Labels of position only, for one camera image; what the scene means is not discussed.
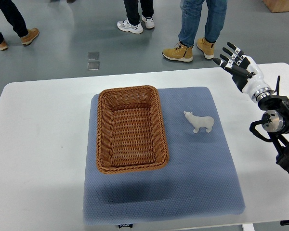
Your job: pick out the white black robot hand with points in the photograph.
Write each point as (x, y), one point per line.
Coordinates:
(246, 74)

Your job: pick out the lower floor outlet plate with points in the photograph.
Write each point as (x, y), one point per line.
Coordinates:
(94, 65)

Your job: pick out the blue-grey foam mat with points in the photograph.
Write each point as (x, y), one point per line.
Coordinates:
(200, 179)

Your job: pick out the black table label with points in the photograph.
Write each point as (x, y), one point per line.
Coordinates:
(125, 225)

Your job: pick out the brown wicker basket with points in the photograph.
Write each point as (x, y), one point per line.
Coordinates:
(130, 131)

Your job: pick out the floor outlet plate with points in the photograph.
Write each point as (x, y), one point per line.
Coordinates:
(94, 55)
(94, 65)

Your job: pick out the person with white sneakers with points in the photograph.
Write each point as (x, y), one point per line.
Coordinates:
(137, 10)

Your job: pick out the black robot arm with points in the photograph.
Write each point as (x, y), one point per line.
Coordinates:
(274, 124)

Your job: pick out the person in blue jeans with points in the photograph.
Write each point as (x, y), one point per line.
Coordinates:
(191, 14)

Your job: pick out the wooden box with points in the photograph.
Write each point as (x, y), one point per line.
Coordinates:
(277, 6)

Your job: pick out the white bear figurine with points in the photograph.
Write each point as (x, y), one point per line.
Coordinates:
(200, 121)

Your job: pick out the upper floor outlet plate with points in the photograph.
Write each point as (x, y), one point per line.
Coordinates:
(94, 55)

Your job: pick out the person with dark trousers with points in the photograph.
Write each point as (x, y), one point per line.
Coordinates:
(16, 20)

